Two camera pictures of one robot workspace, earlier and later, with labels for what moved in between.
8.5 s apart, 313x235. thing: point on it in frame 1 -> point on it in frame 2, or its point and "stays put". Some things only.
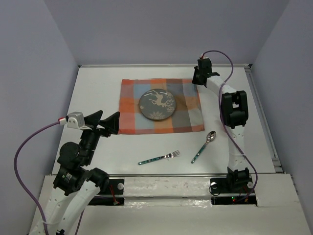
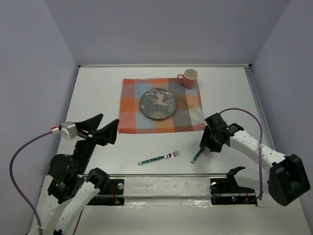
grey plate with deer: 157,104 stays put
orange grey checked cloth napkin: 187,116 stays put
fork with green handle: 169,155 stays put
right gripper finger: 196,72 -> 208,132
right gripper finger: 199,77 -> 205,140
